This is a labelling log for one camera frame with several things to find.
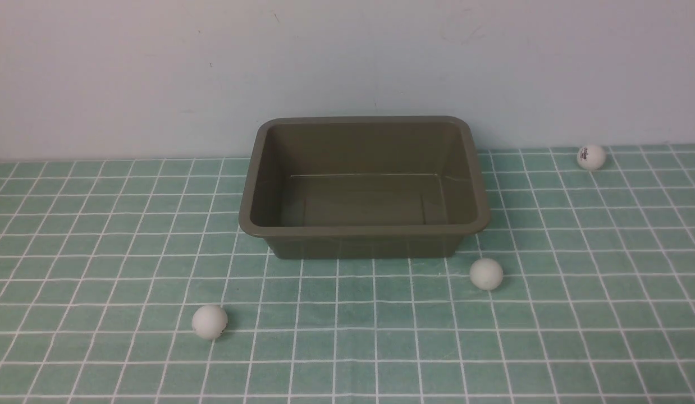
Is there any plain white ping-pong ball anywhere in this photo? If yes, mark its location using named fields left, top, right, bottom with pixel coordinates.
left=191, top=305, right=228, bottom=341
left=470, top=258, right=504, bottom=291

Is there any white ping-pong ball with logo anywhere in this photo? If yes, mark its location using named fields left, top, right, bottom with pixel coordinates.
left=577, top=145, right=607, bottom=172

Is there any olive green plastic bin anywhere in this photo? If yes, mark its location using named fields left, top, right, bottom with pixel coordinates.
left=239, top=116, right=491, bottom=259

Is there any green checkered table cloth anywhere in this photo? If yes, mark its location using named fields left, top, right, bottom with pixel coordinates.
left=0, top=145, right=695, bottom=403

